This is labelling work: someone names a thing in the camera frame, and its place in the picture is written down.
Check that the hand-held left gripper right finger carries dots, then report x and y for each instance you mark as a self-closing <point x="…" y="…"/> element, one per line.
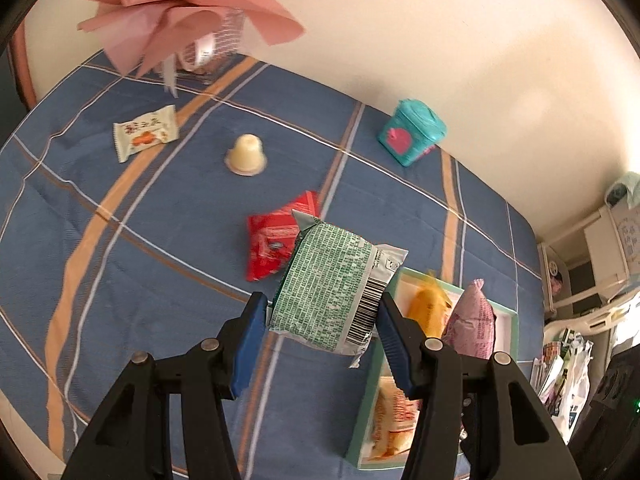
<point x="395" y="350"/>

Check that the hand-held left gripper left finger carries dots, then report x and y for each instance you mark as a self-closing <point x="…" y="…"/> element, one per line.
<point x="250" y="340"/>

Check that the yellow snack packet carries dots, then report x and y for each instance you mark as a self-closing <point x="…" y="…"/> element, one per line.
<point x="427" y="310"/>

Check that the orange cracker packet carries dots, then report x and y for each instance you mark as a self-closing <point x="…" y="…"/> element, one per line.
<point x="392" y="420"/>

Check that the pink snack packet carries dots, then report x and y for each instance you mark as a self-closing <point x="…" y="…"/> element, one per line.
<point x="470" y="320"/>

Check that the green and white snack packet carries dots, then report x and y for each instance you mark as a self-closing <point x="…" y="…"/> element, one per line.
<point x="330" y="285"/>

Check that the white tray with green rim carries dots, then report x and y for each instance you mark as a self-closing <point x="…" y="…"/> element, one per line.
<point x="504" y="332"/>

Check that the white plastic bag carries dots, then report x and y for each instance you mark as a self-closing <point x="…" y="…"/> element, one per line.
<point x="572" y="385"/>

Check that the small red snack packet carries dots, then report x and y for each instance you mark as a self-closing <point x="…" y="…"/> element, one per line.
<point x="267" y="245"/>

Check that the blue plaid tablecloth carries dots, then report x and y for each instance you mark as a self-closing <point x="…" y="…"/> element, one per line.
<point x="150" y="240"/>

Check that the white shelf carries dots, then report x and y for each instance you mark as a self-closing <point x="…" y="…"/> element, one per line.
<point x="605" y="245"/>

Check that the cream jelly cup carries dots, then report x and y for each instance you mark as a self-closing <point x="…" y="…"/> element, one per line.
<point x="245" y="155"/>

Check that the teal tin box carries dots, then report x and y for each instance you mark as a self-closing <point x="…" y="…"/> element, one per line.
<point x="410" y="132"/>

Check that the small white snack packet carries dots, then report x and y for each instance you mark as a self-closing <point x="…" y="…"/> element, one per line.
<point x="145" y="132"/>

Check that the clear plastic container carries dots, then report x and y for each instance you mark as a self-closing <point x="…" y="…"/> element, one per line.
<point x="220" y="45"/>

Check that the pink flower bouquet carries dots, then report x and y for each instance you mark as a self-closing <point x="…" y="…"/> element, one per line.
<point x="200" y="15"/>

